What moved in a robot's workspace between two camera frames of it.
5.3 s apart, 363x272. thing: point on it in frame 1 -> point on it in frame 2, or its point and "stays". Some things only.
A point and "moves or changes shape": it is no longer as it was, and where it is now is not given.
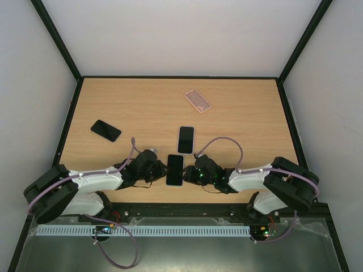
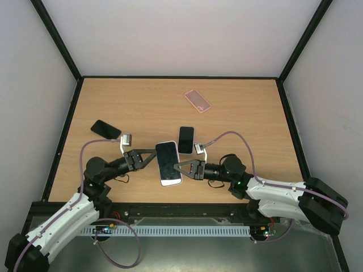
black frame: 236,211 stays
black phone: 105,130 stays
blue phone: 174,165 moves or changes shape
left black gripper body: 152,174 -> 126,168
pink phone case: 197,100 stays
